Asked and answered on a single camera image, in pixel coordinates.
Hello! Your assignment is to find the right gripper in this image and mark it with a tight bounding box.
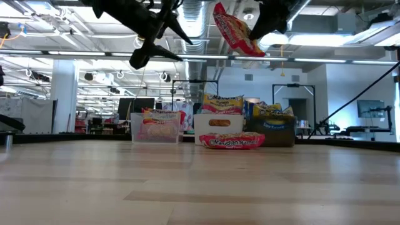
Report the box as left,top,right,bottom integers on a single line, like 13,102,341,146
248,0,303,41

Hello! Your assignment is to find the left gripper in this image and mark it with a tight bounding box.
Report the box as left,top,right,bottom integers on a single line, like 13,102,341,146
99,0,194,62

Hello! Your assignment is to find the red Maruchan ramen pack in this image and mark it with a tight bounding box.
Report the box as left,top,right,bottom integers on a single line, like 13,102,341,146
199,131,266,150
178,109,188,132
212,2,267,58
136,107,183,141

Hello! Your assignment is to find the light blue Maruchan ramen pack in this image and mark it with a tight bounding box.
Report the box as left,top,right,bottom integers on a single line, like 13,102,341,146
201,93,244,116

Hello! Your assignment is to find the black metal stand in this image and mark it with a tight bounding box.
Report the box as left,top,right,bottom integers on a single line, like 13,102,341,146
271,82,316,129

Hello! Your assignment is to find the dark monitor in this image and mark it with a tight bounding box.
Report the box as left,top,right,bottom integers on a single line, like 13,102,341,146
117,97,156,121

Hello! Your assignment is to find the white patterned cloth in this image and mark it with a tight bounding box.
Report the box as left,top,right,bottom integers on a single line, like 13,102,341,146
162,101,195,133

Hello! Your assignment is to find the clear plastic bin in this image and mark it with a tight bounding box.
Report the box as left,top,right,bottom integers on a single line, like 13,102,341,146
130,112,184,145

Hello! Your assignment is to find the long ceiling light bar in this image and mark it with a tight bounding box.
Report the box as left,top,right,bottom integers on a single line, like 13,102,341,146
0,48,400,66

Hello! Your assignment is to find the white plastic bin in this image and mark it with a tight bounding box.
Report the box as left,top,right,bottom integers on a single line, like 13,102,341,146
193,113,245,146

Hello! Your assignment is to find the dark smoked plastic bin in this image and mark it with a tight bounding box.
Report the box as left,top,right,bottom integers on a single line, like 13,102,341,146
244,115,297,148

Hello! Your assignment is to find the white column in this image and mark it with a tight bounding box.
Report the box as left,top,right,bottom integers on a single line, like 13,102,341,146
50,59,78,134

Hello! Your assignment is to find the black equipment stand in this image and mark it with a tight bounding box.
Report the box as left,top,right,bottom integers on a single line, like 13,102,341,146
318,105,394,136

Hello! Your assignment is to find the white partition curtain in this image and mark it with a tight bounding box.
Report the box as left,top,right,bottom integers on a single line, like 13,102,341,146
0,97,58,135

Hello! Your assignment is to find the black armrest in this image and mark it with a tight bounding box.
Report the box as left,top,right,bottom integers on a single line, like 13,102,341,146
0,113,26,132

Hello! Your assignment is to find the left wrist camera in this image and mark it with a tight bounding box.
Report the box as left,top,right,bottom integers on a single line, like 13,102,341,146
129,43,151,70

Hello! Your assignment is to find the silver air duct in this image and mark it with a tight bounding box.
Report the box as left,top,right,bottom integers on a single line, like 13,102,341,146
174,0,216,104
286,0,314,26

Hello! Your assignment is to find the black diagonal cable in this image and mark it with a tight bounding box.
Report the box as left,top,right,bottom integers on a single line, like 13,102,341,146
307,61,400,140

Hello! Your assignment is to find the wall screen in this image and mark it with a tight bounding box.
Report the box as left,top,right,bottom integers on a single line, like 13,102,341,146
356,99,386,119

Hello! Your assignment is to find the grey metal post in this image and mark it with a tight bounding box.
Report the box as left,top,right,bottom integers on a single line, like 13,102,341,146
4,131,14,151

